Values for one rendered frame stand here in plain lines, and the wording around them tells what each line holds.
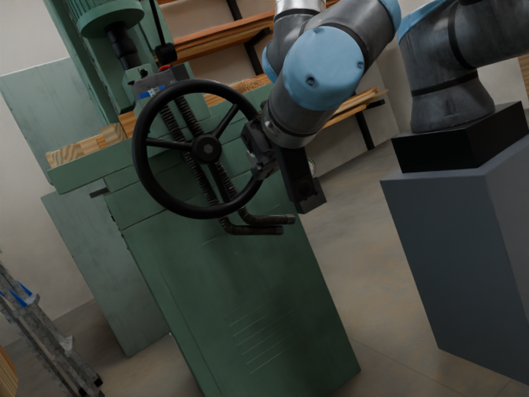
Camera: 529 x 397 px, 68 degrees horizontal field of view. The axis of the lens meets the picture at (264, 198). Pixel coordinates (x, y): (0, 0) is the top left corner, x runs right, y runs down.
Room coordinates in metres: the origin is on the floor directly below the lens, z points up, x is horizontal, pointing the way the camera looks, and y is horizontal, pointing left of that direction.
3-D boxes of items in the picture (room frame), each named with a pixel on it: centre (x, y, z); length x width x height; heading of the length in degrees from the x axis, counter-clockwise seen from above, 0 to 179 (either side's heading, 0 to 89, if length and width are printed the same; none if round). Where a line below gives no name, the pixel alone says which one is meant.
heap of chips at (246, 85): (1.15, -0.07, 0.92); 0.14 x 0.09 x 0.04; 20
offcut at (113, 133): (0.97, 0.27, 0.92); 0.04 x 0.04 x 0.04; 75
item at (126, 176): (1.09, 0.17, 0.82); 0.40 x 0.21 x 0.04; 110
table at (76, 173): (1.04, 0.15, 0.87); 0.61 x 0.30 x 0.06; 110
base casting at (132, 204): (1.26, 0.23, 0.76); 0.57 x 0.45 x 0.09; 20
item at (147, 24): (1.40, 0.12, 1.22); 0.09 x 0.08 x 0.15; 20
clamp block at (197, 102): (0.96, 0.13, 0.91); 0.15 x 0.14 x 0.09; 110
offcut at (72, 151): (0.94, 0.37, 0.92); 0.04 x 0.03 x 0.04; 178
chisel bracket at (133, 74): (1.16, 0.20, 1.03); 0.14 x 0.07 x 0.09; 20
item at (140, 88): (0.96, 0.12, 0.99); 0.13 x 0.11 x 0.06; 110
